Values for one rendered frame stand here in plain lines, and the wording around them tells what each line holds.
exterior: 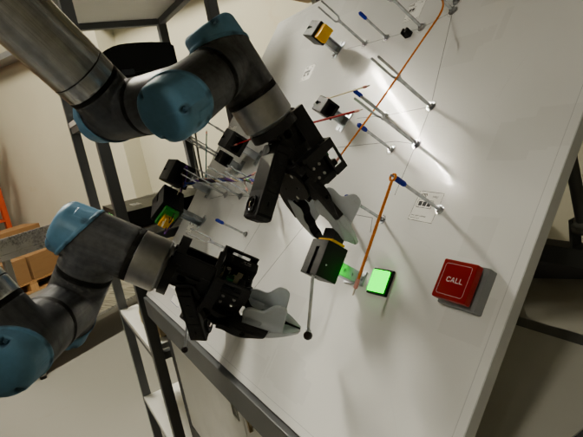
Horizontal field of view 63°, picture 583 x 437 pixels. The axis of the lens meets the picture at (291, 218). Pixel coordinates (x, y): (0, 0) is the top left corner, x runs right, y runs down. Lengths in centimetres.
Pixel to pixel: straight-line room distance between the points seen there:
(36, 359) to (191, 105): 31
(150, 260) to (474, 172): 46
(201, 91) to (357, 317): 40
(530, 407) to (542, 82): 52
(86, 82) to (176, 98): 13
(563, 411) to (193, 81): 75
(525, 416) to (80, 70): 82
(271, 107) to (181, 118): 15
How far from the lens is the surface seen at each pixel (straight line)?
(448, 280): 62
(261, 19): 406
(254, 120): 65
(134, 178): 500
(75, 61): 63
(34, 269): 589
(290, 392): 82
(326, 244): 71
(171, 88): 55
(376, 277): 73
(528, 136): 70
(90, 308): 70
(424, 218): 73
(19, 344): 57
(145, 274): 66
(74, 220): 67
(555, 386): 99
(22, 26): 62
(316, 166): 70
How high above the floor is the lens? 133
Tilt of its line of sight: 12 degrees down
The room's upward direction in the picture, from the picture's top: 11 degrees counter-clockwise
